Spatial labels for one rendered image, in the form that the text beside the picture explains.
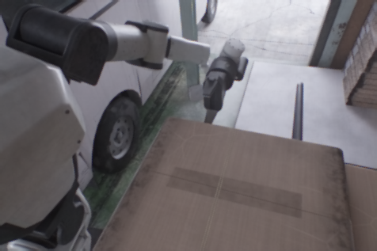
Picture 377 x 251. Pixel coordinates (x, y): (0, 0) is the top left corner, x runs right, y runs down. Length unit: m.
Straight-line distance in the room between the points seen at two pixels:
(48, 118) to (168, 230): 0.27
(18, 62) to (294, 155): 0.52
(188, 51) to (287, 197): 0.50
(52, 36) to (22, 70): 0.12
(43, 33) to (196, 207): 0.42
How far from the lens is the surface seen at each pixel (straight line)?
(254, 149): 0.56
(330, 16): 2.61
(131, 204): 0.51
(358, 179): 0.64
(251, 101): 2.20
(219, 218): 0.48
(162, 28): 0.74
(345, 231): 0.52
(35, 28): 0.57
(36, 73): 0.44
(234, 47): 0.82
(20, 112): 0.41
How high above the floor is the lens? 1.54
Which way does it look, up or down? 46 degrees down
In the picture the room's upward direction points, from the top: 6 degrees counter-clockwise
